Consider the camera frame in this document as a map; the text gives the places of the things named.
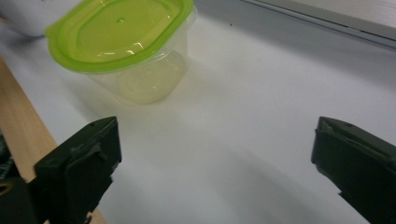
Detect white table board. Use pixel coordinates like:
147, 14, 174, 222
0, 12, 396, 224

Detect aluminium floor rail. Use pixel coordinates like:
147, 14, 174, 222
239, 0, 396, 50

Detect yellow-green plastic bowl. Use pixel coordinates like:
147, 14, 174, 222
45, 0, 199, 105

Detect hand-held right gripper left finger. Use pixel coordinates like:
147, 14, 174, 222
33, 116, 122, 224

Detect wooden table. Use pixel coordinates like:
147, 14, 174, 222
0, 57, 107, 224

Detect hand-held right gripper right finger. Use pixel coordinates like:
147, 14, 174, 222
310, 116, 396, 224

